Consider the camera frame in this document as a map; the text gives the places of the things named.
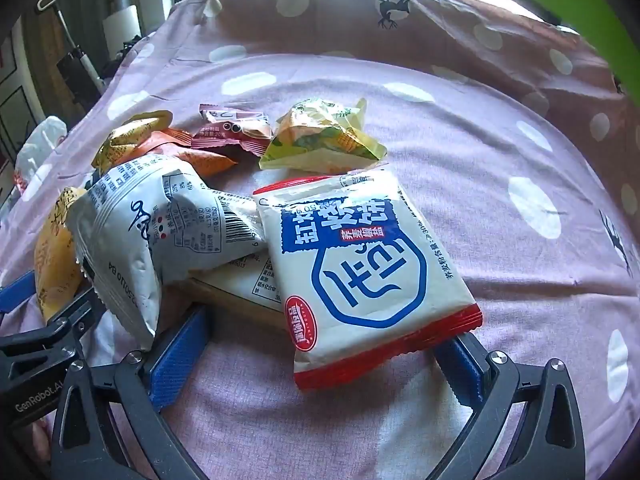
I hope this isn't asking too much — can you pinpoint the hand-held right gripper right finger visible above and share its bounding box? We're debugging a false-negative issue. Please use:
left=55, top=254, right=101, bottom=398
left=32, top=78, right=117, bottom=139
left=434, top=332, right=587, bottom=480

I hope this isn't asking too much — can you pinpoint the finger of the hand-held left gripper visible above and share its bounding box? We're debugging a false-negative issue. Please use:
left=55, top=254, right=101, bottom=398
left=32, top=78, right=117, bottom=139
left=0, top=269, right=37, bottom=316
left=50, top=255, right=108, bottom=337

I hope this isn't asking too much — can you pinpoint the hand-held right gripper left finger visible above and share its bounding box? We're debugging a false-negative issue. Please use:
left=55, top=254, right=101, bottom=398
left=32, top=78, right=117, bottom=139
left=50, top=305, right=210, bottom=480

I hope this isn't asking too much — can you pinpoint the orange yellow snack packet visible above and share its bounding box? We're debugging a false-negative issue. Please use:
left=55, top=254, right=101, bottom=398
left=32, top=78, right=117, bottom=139
left=34, top=186, right=88, bottom=323

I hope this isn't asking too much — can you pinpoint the white grey snack packet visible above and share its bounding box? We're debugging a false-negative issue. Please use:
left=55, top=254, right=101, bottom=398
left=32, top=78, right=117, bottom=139
left=65, top=154, right=266, bottom=351

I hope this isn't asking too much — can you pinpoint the beige snack packet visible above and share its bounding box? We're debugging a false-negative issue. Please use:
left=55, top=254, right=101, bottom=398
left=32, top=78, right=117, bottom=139
left=187, top=250, right=288, bottom=331

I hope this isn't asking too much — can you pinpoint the white blue red-edged snack packet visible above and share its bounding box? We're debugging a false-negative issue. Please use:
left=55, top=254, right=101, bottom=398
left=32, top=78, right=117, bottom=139
left=252, top=169, right=484, bottom=391

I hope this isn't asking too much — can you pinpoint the pale yellow snack packet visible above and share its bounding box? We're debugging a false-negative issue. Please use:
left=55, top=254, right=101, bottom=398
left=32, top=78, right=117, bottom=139
left=91, top=110, right=174, bottom=173

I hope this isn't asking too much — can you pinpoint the maroon bubble tea snack packet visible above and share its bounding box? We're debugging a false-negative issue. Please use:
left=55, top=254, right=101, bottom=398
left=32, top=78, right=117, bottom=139
left=191, top=103, right=273, bottom=158

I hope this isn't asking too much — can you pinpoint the yellow green snack packet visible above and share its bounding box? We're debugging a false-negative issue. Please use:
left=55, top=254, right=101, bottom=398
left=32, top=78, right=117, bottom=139
left=258, top=97, right=388, bottom=173

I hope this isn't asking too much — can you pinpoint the white plastic bag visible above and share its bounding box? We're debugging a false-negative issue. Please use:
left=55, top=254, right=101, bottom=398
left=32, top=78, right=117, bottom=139
left=12, top=116, right=68, bottom=196

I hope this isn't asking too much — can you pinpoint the pink dotted bedsheet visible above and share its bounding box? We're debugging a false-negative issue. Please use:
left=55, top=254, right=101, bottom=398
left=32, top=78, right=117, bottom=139
left=0, top=0, right=640, bottom=480

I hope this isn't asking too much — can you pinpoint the upright vacuum cleaner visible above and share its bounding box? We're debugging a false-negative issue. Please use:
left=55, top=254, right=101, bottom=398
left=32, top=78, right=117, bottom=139
left=34, top=0, right=108, bottom=106

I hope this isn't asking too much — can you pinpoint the white cylinder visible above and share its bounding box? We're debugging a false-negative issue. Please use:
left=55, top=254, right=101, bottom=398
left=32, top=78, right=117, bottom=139
left=102, top=5, right=138, bottom=51

